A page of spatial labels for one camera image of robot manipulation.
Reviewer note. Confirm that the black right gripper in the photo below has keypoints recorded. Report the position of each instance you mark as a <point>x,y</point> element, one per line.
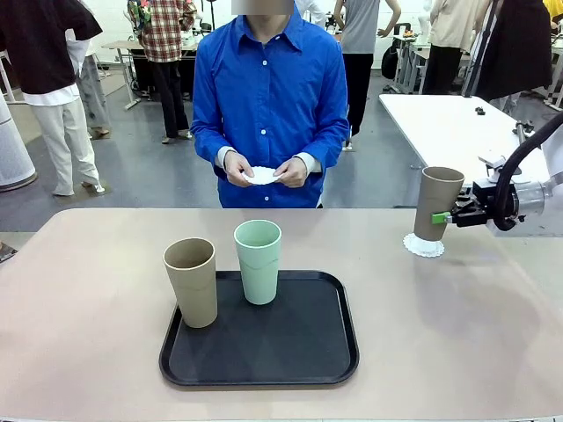
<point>484,193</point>

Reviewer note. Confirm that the dark brown cup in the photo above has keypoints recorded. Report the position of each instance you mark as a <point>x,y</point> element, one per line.
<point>433,198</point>

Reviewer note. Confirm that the white scalloped paper coaster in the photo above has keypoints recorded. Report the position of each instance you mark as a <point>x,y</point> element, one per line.
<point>424,252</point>
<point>261,175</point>

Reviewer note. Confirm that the mint green cup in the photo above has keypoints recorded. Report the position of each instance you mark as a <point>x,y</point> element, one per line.
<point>259,272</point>

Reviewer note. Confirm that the light tan cup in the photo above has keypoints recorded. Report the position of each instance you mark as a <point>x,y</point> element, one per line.
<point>195,294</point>

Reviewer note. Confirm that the person right forearm blue sleeve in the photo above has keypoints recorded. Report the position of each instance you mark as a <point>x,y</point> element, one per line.
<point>206,149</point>

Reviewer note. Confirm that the person left forearm blue sleeve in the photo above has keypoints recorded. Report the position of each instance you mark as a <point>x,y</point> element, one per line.
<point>327,151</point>

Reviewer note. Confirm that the person left hand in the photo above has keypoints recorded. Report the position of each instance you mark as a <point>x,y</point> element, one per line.
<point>294,173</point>

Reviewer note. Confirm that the person right hand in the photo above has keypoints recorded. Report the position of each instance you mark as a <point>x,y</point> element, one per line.
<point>235,169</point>

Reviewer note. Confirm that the white folding table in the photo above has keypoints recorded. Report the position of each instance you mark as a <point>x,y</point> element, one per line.
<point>440,127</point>

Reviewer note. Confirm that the small black clamp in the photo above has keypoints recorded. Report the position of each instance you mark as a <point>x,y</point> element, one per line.
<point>479,111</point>

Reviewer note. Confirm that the short black rod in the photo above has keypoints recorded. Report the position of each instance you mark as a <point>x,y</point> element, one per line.
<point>521,129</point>

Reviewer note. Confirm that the black backpack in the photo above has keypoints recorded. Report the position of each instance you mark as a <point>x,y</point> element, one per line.
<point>389,61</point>

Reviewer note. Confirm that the grey metal desk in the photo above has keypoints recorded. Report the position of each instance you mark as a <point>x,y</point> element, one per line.
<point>413,48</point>

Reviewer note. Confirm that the grey tripod pole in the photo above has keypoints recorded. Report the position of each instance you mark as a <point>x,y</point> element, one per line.
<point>481,35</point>

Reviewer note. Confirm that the person in beige top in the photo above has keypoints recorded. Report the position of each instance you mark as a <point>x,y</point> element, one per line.
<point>453,22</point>

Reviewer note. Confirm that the small white robot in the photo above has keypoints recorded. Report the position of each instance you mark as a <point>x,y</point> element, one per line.
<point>424,19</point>

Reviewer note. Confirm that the person grey shirt black trousers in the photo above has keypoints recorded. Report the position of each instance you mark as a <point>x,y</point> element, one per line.
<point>360,26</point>

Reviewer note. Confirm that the person in blue shirt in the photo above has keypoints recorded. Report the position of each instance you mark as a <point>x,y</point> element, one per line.
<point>268,101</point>

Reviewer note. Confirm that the black plastic tray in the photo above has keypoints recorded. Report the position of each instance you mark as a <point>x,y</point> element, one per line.
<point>286,343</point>

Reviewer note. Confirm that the person in plaid shirt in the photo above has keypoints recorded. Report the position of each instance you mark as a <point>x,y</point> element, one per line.
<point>163,31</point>

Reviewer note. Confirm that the wooden top desk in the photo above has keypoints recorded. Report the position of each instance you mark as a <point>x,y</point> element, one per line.
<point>121,45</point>

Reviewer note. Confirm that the person in grey trousers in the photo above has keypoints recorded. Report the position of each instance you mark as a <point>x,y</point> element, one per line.
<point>94,96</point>

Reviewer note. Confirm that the white cylindrical appliance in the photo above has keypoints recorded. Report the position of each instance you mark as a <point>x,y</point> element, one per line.
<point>13,154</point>

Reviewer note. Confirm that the person dark top white trousers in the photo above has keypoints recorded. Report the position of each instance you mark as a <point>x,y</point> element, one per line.
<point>39,44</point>

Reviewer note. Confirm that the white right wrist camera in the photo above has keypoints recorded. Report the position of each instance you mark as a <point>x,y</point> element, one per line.
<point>492,162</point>

